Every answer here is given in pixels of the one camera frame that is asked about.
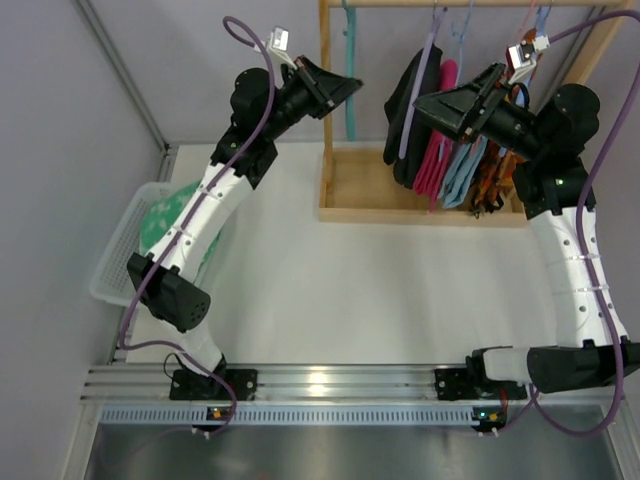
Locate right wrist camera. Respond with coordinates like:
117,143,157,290
506,35,550,85

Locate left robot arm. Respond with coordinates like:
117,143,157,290
127,56,363,379

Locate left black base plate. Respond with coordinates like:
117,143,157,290
169,368,258,401

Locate white plastic basket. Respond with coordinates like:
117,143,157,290
89,182,183,307

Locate green trousers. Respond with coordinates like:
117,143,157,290
138,181,199,256

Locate pink trousers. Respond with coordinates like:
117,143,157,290
413,59,458,212

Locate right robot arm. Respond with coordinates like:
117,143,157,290
413,63,639,393

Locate wooden clothes rack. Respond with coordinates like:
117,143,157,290
317,1,635,228

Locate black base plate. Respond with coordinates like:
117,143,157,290
434,367,528,401
169,368,258,401

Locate lilac hanger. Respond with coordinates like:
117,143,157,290
398,2,448,160

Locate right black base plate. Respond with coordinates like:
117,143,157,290
434,367,528,401

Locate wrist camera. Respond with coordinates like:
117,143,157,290
265,26,295,68
506,35,550,85

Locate orange patterned trousers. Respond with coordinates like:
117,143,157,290
469,27,539,218

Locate black trousers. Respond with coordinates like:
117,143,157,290
383,49,432,190

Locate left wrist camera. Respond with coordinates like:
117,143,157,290
265,26,295,68

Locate light blue trousers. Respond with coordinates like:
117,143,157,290
438,136,488,209

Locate grey slotted cable duct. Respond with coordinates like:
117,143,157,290
100,403,504,427

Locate teal hanger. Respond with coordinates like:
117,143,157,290
341,0,357,142

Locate aluminium mounting rail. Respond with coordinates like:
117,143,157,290
79,363,626,404

